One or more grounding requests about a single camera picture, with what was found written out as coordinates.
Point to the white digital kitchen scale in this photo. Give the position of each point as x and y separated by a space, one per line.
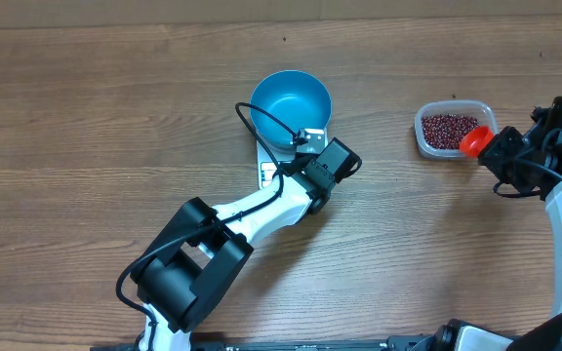
266 167

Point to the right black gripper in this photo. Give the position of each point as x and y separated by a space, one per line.
494 159

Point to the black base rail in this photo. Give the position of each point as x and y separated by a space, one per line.
456 335

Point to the clear plastic bean container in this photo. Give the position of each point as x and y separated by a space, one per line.
478 109

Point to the teal blue bowl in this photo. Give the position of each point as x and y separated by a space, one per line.
297 99

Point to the red measuring scoop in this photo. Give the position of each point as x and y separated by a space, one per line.
475 141

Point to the red beans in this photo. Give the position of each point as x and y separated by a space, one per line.
445 131

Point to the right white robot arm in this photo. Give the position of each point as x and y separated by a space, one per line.
531 163

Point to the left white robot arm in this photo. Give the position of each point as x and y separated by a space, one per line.
187 269

